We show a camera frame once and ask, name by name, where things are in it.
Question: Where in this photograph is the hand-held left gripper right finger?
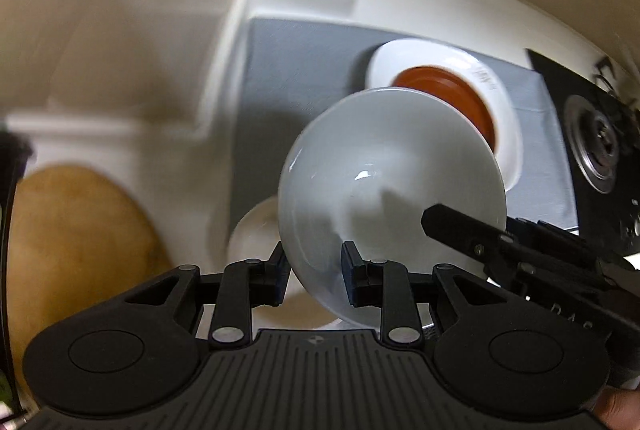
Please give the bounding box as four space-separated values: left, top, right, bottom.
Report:
341 240 505 346

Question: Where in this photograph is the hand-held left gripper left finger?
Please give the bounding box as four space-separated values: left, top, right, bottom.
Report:
125 242 291 352

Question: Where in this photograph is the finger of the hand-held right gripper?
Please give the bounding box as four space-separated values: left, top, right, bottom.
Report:
500 217 617 271
421 204 507 279

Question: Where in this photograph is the white bowl with blue pattern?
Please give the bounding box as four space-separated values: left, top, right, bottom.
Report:
278 87 508 330

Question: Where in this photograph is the brown round plate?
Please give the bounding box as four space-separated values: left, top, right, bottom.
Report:
392 66 501 155

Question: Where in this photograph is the square white floral plate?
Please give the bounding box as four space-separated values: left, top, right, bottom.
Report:
364 38 524 191

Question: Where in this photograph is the person's right hand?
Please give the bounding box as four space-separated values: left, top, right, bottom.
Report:
595 387 640 430

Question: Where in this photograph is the plain white bowl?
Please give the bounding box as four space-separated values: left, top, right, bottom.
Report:
226 196 343 331

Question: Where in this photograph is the round stove burner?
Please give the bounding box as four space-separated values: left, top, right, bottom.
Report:
562 94 632 195

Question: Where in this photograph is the black gas stove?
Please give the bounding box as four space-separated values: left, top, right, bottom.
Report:
525 48 640 257

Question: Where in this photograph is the black pan support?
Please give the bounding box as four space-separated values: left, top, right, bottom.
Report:
591 57 623 96

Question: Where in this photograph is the grey counter mat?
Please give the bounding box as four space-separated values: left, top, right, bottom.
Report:
229 14 581 233

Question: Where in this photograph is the round wooden cutting board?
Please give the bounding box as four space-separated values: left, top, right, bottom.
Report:
7 165 173 398

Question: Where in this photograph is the black wire rack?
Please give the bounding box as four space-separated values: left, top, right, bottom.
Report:
0 130 33 416

